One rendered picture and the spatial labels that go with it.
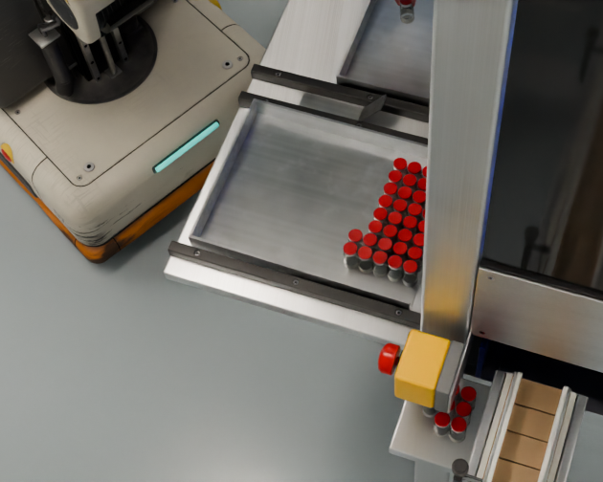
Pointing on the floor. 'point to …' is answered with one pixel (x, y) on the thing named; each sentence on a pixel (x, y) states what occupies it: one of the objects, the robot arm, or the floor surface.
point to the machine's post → (460, 161)
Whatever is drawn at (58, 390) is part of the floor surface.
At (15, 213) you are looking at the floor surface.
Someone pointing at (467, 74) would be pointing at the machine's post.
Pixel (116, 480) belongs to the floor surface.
